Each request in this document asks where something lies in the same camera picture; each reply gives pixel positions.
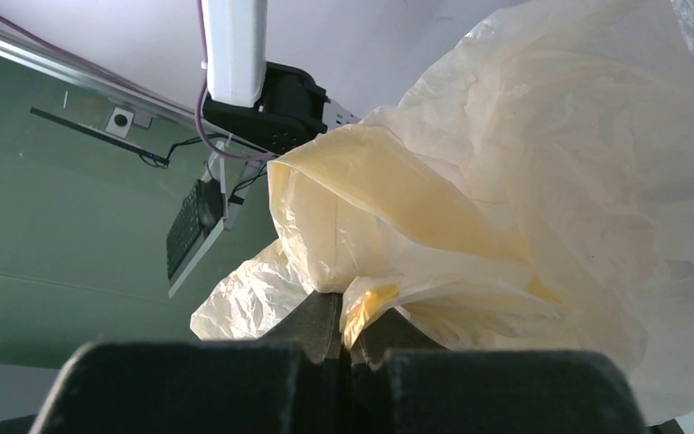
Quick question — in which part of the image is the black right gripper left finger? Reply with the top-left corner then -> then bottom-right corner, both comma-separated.
32,293 -> 342,433

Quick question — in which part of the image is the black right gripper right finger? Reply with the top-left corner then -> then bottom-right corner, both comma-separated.
350,310 -> 648,433

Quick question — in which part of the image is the translucent yellowish trash bag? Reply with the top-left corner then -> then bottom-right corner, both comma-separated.
190,1 -> 694,423

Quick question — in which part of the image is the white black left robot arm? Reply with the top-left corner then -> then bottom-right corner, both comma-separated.
194,1 -> 330,161

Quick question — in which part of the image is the black keyboard on stand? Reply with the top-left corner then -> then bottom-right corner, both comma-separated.
165,178 -> 225,298

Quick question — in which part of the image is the aluminium frame rail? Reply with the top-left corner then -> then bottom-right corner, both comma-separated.
0,31 -> 358,160

